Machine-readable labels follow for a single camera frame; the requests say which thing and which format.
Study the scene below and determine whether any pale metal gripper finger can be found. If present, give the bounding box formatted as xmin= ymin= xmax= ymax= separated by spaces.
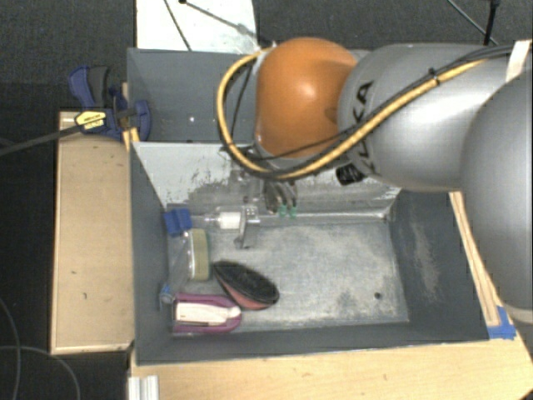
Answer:
xmin=192 ymin=206 xmax=259 ymax=230
xmin=234 ymin=219 xmax=262 ymax=251

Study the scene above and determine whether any yellow-green sponge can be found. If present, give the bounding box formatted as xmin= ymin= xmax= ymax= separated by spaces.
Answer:
xmin=188 ymin=227 xmax=212 ymax=283

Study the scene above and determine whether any black oval brush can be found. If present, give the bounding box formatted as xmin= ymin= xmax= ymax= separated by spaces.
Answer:
xmin=212 ymin=259 xmax=281 ymax=312

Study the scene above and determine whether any blue clip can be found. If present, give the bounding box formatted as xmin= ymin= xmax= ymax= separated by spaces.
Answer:
xmin=162 ymin=207 xmax=193 ymax=236

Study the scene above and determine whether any clear plastic bottle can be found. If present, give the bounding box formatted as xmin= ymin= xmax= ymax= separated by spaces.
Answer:
xmin=158 ymin=230 xmax=197 ymax=308

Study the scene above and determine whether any purple and white stapler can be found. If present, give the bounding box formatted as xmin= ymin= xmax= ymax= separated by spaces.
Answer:
xmin=172 ymin=292 xmax=243 ymax=335

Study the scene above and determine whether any grey metal bin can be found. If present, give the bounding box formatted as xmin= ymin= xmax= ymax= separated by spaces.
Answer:
xmin=126 ymin=47 xmax=491 ymax=366

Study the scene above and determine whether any pale wood board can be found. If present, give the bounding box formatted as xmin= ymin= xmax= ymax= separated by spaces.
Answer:
xmin=49 ymin=110 xmax=137 ymax=356

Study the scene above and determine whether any black cylinder on white bracket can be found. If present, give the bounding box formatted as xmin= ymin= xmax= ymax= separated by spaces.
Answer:
xmin=335 ymin=161 xmax=364 ymax=186

